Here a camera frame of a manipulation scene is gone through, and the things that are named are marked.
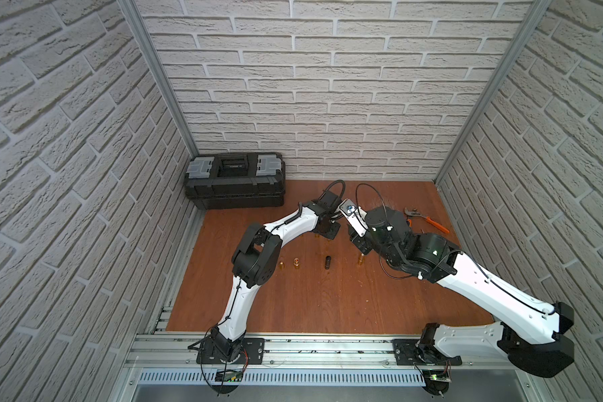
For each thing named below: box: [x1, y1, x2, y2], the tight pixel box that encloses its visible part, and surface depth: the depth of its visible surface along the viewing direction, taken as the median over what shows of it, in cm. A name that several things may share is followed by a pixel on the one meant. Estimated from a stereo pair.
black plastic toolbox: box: [184, 152, 286, 211], surface depth 101 cm
